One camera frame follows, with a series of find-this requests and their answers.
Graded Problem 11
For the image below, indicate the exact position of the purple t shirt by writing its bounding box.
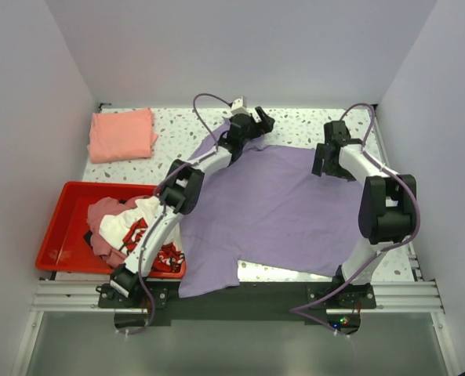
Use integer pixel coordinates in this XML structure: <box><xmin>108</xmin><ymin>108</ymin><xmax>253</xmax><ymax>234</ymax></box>
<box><xmin>179</xmin><ymin>139</ymin><xmax>362</xmax><ymax>298</ymax></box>

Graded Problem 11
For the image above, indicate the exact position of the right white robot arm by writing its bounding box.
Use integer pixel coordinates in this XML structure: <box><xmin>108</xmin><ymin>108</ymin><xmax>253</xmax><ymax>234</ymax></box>
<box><xmin>312</xmin><ymin>121</ymin><xmax>419</xmax><ymax>308</ymax></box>

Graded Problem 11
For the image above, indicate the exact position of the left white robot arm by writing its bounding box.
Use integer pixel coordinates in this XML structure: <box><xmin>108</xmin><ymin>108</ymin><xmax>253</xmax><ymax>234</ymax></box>
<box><xmin>110</xmin><ymin>107</ymin><xmax>274</xmax><ymax>307</ymax></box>

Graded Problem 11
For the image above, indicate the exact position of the folded salmon pink t shirt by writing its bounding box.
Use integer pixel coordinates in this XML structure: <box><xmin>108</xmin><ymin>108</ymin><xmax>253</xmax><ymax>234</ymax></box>
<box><xmin>88</xmin><ymin>108</ymin><xmax>158</xmax><ymax>164</ymax></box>

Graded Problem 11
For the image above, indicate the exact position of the white and red t shirt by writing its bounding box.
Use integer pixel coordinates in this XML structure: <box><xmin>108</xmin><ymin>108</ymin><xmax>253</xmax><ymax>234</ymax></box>
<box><xmin>100</xmin><ymin>196</ymin><xmax>184</xmax><ymax>274</ymax></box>

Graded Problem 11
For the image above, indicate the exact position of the dusty pink t shirt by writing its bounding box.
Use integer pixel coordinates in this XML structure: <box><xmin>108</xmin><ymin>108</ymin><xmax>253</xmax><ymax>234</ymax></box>
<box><xmin>87</xmin><ymin>197</ymin><xmax>129</xmax><ymax>269</ymax></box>

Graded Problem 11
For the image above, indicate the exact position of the red plastic tray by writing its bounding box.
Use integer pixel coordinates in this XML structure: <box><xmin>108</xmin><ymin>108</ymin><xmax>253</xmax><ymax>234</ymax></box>
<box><xmin>35</xmin><ymin>180</ymin><xmax>188</xmax><ymax>280</ymax></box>

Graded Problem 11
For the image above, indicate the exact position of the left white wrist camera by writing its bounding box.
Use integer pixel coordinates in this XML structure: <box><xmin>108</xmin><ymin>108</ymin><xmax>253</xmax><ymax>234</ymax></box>
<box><xmin>230</xmin><ymin>96</ymin><xmax>249</xmax><ymax>116</ymax></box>

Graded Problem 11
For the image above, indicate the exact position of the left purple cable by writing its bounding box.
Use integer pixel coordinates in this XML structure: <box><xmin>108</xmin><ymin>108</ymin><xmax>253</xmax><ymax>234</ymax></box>
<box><xmin>116</xmin><ymin>92</ymin><xmax>237</xmax><ymax>336</ymax></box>

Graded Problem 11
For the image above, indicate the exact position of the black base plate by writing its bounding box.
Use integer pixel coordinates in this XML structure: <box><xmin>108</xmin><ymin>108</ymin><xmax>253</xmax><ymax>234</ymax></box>
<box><xmin>97</xmin><ymin>280</ymin><xmax>378</xmax><ymax>328</ymax></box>

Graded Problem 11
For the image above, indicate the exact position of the aluminium frame rail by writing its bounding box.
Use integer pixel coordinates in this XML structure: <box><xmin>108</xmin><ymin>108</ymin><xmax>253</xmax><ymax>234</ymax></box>
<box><xmin>30</xmin><ymin>280</ymin><xmax>111</xmax><ymax>313</ymax></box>

